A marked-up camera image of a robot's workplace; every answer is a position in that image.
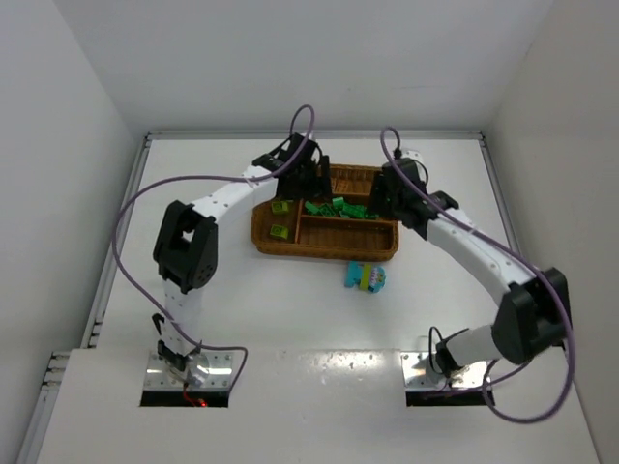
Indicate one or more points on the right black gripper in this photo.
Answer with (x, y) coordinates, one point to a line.
(388, 194)

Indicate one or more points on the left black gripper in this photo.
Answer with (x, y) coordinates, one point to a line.
(300, 185)

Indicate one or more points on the light green small lego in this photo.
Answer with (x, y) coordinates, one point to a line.
(338, 204)

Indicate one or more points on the green long lego brick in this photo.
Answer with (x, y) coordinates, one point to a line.
(353, 211)

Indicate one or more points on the dark green square lego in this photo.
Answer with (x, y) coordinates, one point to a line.
(326, 210)

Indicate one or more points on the lime lego with hole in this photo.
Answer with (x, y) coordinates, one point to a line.
(279, 232)

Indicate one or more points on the cyan lego cluster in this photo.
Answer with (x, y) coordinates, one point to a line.
(354, 273)

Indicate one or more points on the lime long lego brick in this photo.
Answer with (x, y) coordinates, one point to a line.
(366, 279)

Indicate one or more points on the cyan flower face lego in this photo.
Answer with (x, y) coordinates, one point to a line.
(377, 279)

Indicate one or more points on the dark green rounded lego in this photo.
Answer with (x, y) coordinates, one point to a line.
(313, 209)

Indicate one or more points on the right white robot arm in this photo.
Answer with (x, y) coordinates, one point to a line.
(532, 310)

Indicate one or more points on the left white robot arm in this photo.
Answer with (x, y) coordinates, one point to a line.
(187, 248)

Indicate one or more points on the brown wicker divided basket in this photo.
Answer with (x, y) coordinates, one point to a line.
(342, 238)

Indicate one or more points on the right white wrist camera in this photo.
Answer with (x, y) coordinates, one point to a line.
(412, 154)

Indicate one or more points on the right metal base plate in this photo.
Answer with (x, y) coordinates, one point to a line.
(419, 377)

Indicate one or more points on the metal base plate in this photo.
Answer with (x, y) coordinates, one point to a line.
(419, 377)
(206, 371)

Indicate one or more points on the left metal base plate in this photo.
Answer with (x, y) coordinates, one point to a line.
(206, 371)

